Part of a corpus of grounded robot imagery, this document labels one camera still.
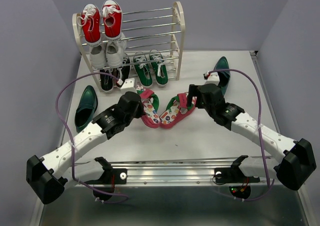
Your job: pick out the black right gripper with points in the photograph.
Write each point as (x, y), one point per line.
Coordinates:
(193, 89)

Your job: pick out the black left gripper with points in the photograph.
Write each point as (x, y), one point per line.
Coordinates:
(140, 111)

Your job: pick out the pink green sandal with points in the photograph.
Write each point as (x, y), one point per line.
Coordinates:
(150, 102)
(176, 110)

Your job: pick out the green canvas sneaker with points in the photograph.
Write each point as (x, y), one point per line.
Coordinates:
(142, 69)
(159, 67)

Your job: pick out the dark green loafer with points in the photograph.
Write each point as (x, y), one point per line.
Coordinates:
(224, 76)
(86, 109)

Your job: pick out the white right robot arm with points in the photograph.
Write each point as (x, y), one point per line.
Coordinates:
(291, 162)

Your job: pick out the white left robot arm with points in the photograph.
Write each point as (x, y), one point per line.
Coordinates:
(45, 174)

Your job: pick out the cream metal shoe rack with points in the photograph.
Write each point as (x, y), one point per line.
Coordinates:
(160, 30)

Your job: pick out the black canvas sneaker left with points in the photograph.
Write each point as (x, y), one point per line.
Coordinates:
(106, 82)

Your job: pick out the black canvas sneaker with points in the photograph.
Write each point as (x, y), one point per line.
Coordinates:
(106, 82)
(123, 71)

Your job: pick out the black canvas sneaker right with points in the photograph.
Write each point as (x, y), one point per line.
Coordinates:
(123, 71)

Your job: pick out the white sneaker right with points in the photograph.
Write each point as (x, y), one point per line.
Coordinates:
(115, 52)

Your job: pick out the white sneaker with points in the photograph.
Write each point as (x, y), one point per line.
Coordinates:
(97, 57)
(115, 52)

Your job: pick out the white sneaker left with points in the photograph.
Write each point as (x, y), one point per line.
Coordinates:
(97, 57)

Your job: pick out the red canvas sneaker left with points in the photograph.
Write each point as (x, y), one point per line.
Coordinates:
(89, 21)

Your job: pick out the red canvas sneaker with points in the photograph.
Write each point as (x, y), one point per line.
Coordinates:
(112, 16)
(89, 21)

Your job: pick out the red canvas sneaker right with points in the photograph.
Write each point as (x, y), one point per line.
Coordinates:
(112, 16)

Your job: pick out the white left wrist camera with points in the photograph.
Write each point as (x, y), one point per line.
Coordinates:
(129, 85)

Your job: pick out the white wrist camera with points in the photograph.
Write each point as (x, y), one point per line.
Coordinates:
(211, 78)
(129, 85)

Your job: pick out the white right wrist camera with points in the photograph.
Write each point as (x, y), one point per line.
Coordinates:
(211, 78)

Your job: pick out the aluminium mounting rail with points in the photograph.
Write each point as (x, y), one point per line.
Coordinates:
(205, 172)

